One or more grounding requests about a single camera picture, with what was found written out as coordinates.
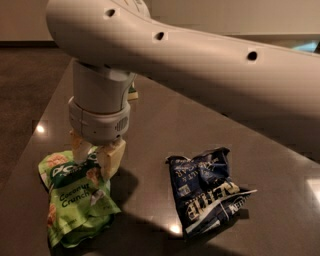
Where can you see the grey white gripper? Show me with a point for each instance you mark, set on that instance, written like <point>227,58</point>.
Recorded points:
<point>98,125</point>

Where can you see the green rice chip bag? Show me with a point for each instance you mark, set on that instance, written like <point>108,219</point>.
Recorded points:
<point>80,205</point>

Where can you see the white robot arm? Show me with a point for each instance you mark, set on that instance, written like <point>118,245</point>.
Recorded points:
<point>271,89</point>

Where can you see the green and yellow sponge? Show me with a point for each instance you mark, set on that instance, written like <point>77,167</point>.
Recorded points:
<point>132,92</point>

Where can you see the dark blue chip bag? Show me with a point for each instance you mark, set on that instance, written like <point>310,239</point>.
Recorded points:
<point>204,194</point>

